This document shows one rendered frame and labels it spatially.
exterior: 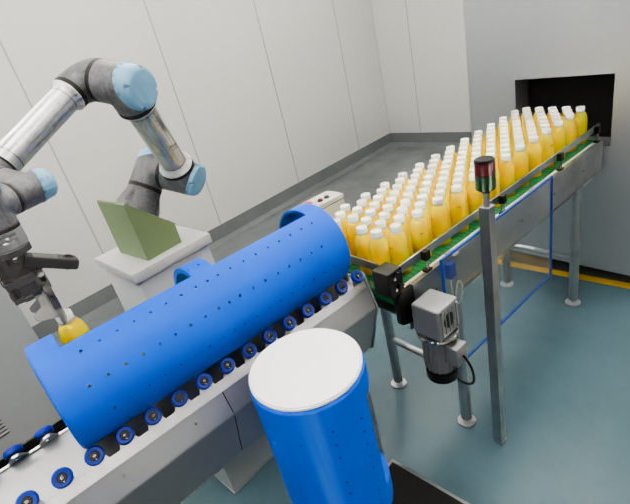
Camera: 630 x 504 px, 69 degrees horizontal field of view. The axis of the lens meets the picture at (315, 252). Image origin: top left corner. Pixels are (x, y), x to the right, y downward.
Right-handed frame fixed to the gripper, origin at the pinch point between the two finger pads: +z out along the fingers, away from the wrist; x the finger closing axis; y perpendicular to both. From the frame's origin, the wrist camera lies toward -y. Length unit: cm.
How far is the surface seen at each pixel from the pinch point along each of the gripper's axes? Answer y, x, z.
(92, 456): 9.8, 16.3, 28.2
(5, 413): 40, -141, 94
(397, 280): -85, 29, 29
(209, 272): -34.3, 11.5, 3.0
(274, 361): -33, 35, 21
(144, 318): -14.1, 13.9, 4.3
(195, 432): -12.4, 19.0, 38.9
